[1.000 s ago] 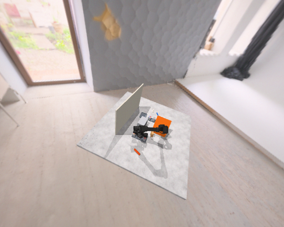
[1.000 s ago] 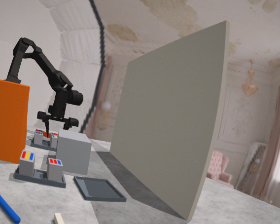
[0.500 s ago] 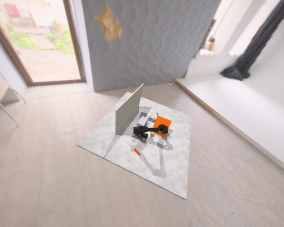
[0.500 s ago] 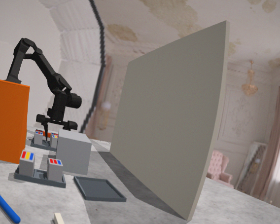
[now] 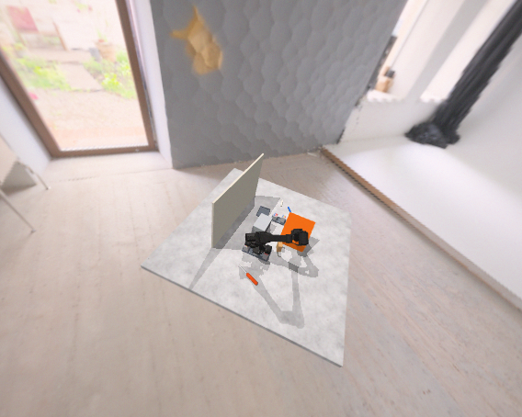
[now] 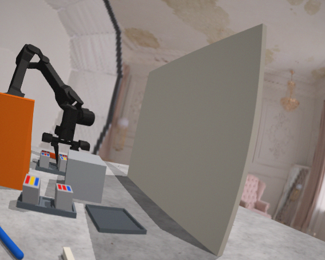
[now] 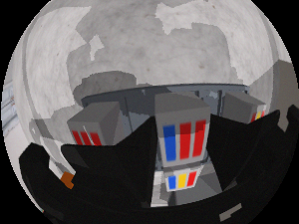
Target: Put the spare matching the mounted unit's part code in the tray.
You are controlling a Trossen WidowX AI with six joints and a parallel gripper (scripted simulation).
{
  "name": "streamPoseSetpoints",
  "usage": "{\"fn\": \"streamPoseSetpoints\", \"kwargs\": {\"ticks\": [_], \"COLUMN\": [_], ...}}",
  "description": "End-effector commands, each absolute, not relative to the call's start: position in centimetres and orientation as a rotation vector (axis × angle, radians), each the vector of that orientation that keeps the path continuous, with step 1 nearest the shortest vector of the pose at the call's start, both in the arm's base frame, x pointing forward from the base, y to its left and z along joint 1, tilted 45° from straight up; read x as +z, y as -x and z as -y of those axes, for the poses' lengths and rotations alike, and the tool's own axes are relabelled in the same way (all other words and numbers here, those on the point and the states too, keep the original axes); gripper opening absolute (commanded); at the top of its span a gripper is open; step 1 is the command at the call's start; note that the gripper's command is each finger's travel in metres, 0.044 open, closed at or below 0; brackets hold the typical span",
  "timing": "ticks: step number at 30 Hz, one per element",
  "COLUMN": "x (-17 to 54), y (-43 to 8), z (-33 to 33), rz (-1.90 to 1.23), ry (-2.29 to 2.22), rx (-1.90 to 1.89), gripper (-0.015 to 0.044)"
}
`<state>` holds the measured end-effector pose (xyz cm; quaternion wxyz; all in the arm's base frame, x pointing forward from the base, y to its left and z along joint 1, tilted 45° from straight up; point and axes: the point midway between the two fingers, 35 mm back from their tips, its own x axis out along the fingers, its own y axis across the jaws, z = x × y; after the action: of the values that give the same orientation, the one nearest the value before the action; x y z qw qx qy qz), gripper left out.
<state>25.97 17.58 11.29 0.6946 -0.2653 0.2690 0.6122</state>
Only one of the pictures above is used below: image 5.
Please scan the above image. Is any grey flat panel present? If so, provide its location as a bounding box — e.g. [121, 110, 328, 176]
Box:
[211, 154, 264, 248]

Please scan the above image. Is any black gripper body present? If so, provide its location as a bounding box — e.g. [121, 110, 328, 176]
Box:
[244, 242, 272, 254]

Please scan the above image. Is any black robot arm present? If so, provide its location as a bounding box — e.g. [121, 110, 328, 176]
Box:
[245, 229, 309, 255]

